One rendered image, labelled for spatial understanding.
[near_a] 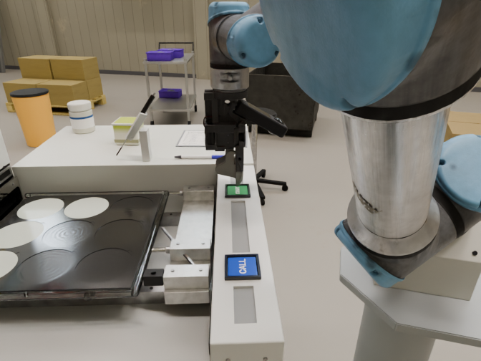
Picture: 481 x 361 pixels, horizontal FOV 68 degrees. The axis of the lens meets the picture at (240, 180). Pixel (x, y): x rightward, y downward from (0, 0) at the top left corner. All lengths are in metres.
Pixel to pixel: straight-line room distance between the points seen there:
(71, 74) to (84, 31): 3.30
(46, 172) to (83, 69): 4.60
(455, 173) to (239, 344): 0.37
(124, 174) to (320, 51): 0.82
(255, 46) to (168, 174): 0.50
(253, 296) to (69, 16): 8.78
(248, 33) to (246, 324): 0.40
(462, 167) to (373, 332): 0.48
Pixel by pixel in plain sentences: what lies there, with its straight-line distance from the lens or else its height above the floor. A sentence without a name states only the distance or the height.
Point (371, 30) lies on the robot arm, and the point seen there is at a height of 1.32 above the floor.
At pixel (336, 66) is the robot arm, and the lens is 0.21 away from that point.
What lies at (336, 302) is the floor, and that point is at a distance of 1.95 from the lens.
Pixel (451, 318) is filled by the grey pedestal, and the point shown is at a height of 0.82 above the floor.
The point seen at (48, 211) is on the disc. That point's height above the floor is 0.90.
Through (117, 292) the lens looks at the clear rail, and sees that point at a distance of 0.66.
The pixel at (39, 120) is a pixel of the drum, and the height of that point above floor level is 0.28.
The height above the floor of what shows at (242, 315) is 0.96.
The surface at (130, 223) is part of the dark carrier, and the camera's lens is 0.83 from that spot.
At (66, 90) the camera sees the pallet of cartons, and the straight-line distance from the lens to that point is 5.39.
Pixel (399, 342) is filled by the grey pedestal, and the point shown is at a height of 0.69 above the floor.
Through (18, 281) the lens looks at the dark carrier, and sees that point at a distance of 0.76.
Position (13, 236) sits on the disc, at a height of 0.90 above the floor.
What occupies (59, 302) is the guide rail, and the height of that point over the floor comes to 0.83.
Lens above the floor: 1.33
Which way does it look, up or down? 26 degrees down
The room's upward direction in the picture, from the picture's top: straight up
